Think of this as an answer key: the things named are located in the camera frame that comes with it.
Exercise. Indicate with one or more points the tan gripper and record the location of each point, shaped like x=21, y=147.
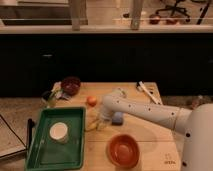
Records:
x=101, y=124

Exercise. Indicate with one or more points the yellow banana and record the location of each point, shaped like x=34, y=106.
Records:
x=91, y=126

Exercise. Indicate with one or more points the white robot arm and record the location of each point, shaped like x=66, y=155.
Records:
x=195, y=125

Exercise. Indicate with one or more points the red oval bowl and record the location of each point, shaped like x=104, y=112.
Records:
x=123, y=151

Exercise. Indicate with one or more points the dark maroon bowl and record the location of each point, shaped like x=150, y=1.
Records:
x=71, y=85

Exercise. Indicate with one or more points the blue sponge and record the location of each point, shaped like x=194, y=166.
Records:
x=117, y=118

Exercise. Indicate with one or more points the orange fruit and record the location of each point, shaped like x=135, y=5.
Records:
x=91, y=101

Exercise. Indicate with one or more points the white paper cup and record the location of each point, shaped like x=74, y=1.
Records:
x=59, y=132

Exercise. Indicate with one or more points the green plastic tray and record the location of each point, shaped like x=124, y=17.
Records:
x=45, y=154

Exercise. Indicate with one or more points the clear glass with items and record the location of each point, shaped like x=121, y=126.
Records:
x=50, y=98

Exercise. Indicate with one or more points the grey board at left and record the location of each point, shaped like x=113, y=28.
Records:
x=12, y=146

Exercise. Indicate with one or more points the black office chair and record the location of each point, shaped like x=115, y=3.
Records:
x=174, y=8

